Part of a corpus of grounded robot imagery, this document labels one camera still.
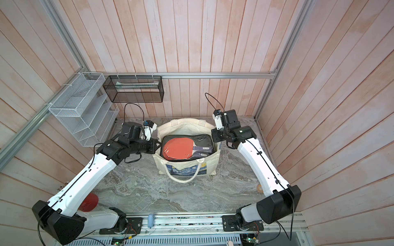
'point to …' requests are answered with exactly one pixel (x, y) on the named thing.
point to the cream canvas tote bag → (200, 166)
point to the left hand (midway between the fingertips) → (160, 146)
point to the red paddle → (179, 147)
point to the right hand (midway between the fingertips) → (215, 131)
